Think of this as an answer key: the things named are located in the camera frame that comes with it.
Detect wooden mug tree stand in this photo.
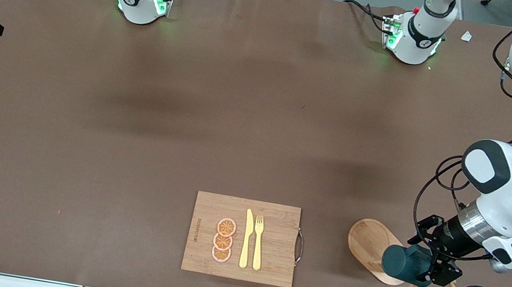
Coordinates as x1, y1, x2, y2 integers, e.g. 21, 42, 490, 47
340, 215, 485, 287

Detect dark teal cup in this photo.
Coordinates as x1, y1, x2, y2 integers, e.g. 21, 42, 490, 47
378, 239, 438, 287

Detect bamboo cutting board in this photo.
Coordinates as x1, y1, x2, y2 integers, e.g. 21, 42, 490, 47
180, 190, 310, 287

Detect brown table cover sheet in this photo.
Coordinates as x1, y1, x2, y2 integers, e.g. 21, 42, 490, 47
0, 0, 512, 287

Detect orange slice toy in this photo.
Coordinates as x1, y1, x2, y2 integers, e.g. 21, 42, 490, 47
212, 232, 234, 253
210, 244, 233, 264
215, 216, 238, 239

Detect black left arm base cable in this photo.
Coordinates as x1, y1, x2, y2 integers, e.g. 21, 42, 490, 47
339, 0, 394, 34

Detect yellow plastic knife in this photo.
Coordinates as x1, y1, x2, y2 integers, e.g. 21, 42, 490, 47
238, 208, 257, 269

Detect yellow plastic fork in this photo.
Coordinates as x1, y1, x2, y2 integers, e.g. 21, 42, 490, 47
248, 214, 269, 272

